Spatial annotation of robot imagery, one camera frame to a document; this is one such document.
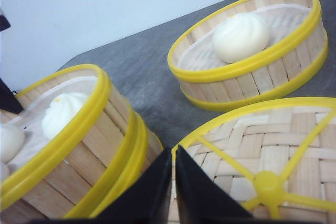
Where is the steamer basket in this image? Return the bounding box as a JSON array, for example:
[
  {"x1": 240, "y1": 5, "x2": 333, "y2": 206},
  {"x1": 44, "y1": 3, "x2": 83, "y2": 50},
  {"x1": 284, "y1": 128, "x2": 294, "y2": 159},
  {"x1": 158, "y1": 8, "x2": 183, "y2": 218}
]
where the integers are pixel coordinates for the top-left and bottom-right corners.
[
  {"x1": 167, "y1": 0, "x2": 328, "y2": 111},
  {"x1": 1, "y1": 64, "x2": 162, "y2": 223}
]

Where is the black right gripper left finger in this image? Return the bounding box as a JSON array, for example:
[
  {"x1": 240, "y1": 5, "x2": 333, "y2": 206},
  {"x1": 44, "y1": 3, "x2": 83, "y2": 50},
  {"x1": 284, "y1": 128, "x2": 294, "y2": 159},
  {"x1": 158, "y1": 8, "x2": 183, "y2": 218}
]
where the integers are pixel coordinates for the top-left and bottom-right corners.
[{"x1": 31, "y1": 148, "x2": 172, "y2": 223}]

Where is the larger bun back left basket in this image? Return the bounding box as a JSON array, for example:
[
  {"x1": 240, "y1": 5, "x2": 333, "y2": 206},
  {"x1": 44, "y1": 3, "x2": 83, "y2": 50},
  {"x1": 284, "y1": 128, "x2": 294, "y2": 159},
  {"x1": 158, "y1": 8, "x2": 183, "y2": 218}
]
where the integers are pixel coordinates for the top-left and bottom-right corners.
[{"x1": 42, "y1": 92, "x2": 88, "y2": 140}]

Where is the woven bamboo steamer lid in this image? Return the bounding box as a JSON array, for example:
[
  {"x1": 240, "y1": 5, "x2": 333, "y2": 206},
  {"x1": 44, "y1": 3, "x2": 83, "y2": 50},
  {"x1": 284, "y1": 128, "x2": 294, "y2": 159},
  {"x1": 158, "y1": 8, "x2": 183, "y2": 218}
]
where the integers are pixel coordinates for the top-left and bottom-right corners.
[{"x1": 179, "y1": 97, "x2": 335, "y2": 223}]

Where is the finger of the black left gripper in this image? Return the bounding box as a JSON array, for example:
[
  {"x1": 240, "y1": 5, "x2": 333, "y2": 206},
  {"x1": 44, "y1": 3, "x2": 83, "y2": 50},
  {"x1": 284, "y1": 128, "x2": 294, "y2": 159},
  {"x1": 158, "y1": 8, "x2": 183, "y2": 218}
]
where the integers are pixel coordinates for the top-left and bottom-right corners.
[{"x1": 0, "y1": 13, "x2": 24, "y2": 114}]

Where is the bun in back right basket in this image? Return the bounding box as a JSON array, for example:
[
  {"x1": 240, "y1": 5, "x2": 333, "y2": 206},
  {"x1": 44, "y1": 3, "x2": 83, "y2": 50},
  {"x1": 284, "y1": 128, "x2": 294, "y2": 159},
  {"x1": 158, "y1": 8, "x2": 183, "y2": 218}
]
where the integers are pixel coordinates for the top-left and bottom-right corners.
[{"x1": 212, "y1": 13, "x2": 270, "y2": 63}]

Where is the small bun back left basket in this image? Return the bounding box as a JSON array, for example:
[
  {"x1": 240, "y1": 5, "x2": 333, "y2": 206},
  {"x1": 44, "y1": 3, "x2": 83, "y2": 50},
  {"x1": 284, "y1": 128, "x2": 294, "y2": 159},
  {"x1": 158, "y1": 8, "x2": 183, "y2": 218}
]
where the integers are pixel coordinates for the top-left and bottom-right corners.
[{"x1": 1, "y1": 124, "x2": 25, "y2": 163}]

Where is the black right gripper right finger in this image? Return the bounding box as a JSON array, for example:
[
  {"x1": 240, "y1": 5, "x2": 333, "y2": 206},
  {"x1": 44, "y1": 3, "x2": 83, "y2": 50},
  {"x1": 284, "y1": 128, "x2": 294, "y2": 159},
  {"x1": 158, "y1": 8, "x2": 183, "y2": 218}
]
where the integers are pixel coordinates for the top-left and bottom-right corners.
[{"x1": 175, "y1": 144, "x2": 254, "y2": 224}]

